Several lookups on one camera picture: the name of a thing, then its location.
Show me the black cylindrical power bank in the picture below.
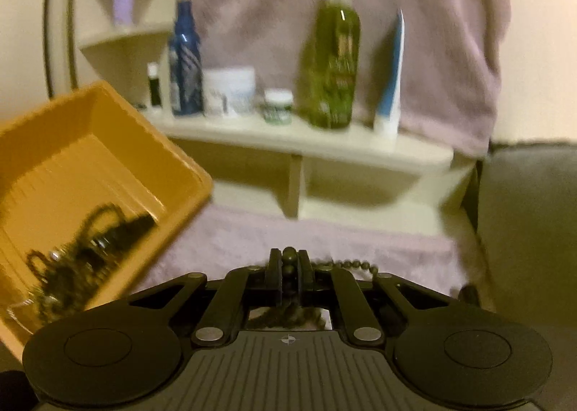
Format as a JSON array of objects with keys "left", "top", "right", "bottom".
[{"left": 458, "top": 284, "right": 481, "bottom": 307}]

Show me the white corner shelf unit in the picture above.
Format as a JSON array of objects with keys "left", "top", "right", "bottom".
[{"left": 74, "top": 0, "right": 474, "bottom": 238}]

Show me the grey-green cushion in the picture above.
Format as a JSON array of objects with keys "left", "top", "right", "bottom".
[{"left": 477, "top": 143, "right": 576, "bottom": 327}]

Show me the dark green bead necklace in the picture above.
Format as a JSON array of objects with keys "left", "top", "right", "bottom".
[{"left": 244, "top": 258, "right": 380, "bottom": 331}]

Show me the brown wooden bead necklace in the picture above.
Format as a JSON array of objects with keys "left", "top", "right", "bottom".
[{"left": 24, "top": 248, "right": 98, "bottom": 326}]

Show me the white cream jar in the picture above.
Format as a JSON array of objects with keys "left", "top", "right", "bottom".
[{"left": 202, "top": 67, "right": 256, "bottom": 118}]

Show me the small green-label jar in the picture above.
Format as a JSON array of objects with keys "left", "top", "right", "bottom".
[{"left": 262, "top": 88, "right": 294, "bottom": 124}]

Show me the orange plastic tray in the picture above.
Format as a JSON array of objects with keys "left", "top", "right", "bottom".
[{"left": 1, "top": 82, "right": 212, "bottom": 357}]

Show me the green olive spray bottle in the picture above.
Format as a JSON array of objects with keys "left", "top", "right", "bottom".
[{"left": 301, "top": 0, "right": 361, "bottom": 130}]

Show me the black wrist watch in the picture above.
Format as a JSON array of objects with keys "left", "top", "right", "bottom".
[{"left": 71, "top": 204, "right": 157, "bottom": 271}]

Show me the black white lip balm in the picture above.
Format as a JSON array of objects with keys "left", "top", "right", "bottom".
[{"left": 147, "top": 62, "right": 162, "bottom": 109}]

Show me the blue white tube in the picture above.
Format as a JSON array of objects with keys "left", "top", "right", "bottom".
[{"left": 374, "top": 9, "right": 406, "bottom": 139}]

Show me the blue spray bottle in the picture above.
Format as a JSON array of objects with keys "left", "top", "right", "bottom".
[{"left": 168, "top": 0, "right": 203, "bottom": 117}]

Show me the mauve hanging towel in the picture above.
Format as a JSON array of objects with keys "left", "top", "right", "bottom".
[{"left": 175, "top": 0, "right": 513, "bottom": 159}]

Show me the white round mirror frame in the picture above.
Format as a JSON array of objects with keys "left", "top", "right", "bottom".
[{"left": 42, "top": 0, "right": 78, "bottom": 99}]

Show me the mauve fuzzy mat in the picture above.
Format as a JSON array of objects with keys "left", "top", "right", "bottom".
[{"left": 131, "top": 204, "right": 470, "bottom": 295}]

